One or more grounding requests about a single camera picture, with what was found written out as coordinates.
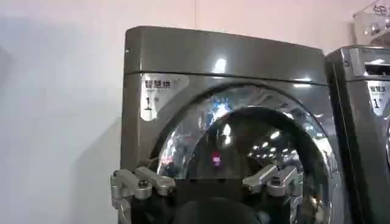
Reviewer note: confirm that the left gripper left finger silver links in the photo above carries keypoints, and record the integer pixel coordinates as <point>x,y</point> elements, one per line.
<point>134,184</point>

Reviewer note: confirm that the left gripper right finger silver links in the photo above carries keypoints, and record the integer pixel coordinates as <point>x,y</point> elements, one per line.
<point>275,179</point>

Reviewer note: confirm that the round glass dryer door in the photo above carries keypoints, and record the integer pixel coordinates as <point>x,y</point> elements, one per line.
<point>243,146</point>

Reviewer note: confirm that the white number sticker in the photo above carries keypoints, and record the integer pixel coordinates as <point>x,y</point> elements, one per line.
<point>377,97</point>
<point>158,94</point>

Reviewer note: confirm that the grey dryer with open drawer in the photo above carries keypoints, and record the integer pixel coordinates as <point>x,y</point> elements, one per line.
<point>362,137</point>

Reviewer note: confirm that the grey dryer with white sticker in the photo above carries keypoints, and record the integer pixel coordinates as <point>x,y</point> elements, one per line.
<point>222,61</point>

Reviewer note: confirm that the clear plastic box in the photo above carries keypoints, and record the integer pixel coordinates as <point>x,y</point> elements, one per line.
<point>373,21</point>

